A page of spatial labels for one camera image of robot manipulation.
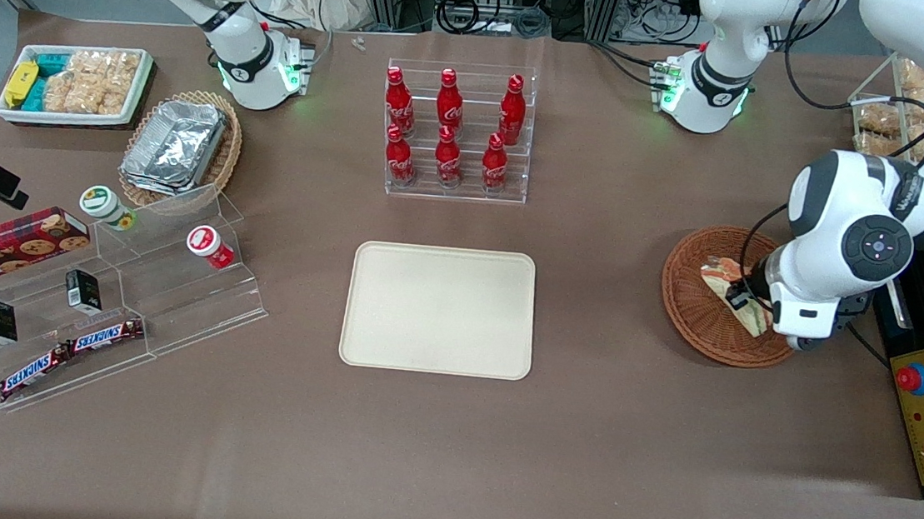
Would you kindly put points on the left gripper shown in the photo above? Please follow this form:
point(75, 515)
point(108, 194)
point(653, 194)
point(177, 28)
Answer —
point(755, 286)

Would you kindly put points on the triangular sandwich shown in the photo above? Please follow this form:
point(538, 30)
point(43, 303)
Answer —
point(716, 275)

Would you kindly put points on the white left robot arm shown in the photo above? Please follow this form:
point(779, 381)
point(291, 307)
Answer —
point(852, 193)

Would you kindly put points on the brown round wicker basket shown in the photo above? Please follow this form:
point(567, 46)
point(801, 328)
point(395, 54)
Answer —
point(691, 321)

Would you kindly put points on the beige plastic tray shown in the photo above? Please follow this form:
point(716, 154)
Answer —
point(438, 309)

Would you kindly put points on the light oval wicker basket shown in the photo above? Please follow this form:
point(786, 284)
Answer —
point(224, 159)

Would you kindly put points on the white rectangular snack tray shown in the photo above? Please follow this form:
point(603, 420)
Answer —
point(64, 118)

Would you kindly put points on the red emergency stop button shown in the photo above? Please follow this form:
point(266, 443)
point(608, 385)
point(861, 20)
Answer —
point(913, 378)

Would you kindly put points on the bagged rice cracker pack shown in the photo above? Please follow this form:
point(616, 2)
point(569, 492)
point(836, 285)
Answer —
point(917, 82)
point(878, 118)

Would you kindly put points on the red cola bottle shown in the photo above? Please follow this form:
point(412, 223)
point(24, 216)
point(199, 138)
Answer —
point(399, 103)
point(448, 160)
point(400, 158)
point(512, 113)
point(450, 104)
point(494, 164)

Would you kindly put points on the clear acrylic bottle rack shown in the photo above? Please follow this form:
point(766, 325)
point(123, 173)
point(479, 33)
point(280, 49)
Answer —
point(455, 194)

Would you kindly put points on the small clear plastic piece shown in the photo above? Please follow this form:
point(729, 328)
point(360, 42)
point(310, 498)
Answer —
point(357, 43)

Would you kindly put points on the red lid white cup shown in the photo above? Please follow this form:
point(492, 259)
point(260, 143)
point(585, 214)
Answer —
point(206, 244)

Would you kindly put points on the clear acrylic stepped display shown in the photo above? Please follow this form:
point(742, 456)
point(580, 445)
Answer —
point(173, 309)

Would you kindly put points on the stacked aluminium foil containers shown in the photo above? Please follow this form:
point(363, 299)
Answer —
point(175, 147)

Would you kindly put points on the brown Snickers bar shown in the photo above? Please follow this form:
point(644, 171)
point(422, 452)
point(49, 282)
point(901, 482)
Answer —
point(34, 373)
point(106, 335)

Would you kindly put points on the green lid white cup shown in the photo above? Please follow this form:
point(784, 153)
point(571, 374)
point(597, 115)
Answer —
point(103, 203)

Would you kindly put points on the clear bagged cracker snack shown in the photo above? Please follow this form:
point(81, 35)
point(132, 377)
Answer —
point(110, 74)
point(58, 90)

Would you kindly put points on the teal snack packet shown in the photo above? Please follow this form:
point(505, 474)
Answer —
point(36, 93)
point(53, 63)

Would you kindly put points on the red tartan cookie box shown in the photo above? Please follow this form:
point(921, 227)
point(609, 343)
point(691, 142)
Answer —
point(3, 249)

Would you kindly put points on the yellow snack packet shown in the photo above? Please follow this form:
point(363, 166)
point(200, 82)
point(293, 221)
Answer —
point(21, 83)

